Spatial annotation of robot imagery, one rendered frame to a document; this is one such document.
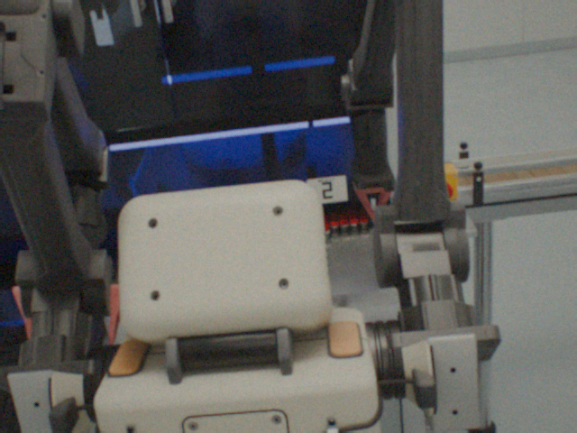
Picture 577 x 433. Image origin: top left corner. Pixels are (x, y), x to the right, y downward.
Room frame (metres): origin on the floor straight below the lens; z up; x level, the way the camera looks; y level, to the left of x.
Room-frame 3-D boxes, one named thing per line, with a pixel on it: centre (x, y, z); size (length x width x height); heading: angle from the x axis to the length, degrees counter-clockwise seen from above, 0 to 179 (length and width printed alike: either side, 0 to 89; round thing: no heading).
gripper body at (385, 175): (1.17, -0.17, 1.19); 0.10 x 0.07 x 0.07; 178
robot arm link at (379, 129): (1.18, -0.17, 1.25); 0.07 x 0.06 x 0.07; 179
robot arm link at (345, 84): (1.21, -0.17, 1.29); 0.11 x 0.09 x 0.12; 179
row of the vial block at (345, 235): (1.46, -0.11, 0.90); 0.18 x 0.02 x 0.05; 88
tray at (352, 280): (1.35, -0.11, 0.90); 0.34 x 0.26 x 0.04; 179
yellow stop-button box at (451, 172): (1.46, -0.36, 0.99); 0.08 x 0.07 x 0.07; 178
